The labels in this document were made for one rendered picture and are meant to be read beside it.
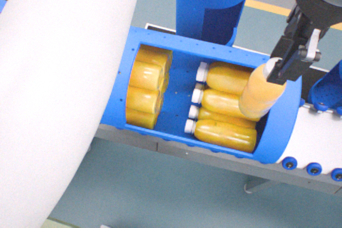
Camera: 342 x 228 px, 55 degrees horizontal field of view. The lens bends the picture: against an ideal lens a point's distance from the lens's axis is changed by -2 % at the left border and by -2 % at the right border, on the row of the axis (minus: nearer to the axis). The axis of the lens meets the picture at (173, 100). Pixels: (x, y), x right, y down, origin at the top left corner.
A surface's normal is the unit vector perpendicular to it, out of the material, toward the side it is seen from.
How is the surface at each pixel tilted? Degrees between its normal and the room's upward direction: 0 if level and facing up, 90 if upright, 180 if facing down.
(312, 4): 90
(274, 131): 41
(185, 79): 36
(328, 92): 0
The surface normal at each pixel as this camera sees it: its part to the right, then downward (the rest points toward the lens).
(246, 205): 0.00, -0.34
